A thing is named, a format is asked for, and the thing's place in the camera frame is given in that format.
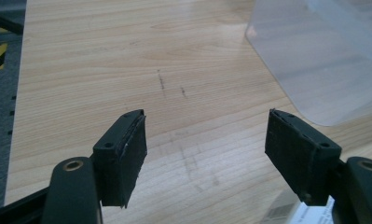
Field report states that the clear plastic storage box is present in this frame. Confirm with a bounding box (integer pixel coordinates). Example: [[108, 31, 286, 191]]
[[261, 188, 337, 224], [244, 0, 372, 127]]

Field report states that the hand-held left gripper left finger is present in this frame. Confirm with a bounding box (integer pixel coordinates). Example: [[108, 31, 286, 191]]
[[92, 109, 148, 209]]

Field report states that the black stand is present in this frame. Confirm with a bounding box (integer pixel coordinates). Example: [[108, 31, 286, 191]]
[[0, 10, 24, 35]]

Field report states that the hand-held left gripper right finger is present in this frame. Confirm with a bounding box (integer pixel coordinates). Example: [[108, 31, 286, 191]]
[[265, 108, 342, 207]]

